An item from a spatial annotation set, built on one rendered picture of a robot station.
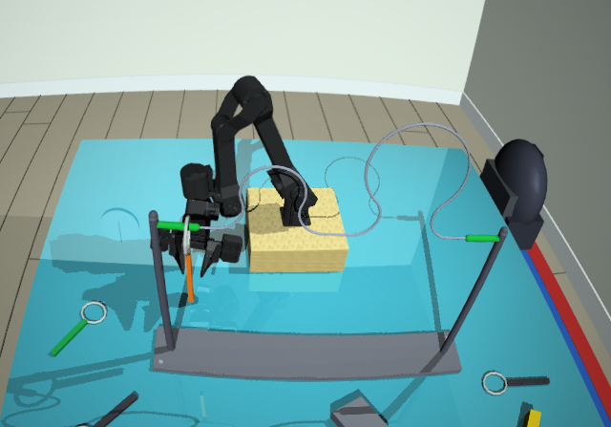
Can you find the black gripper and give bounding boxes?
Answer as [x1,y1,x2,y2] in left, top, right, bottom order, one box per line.
[159,228,242,278]

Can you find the white ring with green handle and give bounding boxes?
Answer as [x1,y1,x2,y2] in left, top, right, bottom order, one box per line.
[50,301,107,357]

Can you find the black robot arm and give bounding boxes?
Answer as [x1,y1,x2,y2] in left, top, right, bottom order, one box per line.
[179,75,305,226]

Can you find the silver loop with black handle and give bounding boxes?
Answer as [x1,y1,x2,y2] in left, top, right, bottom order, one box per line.
[482,372,550,395]
[93,393,137,427]

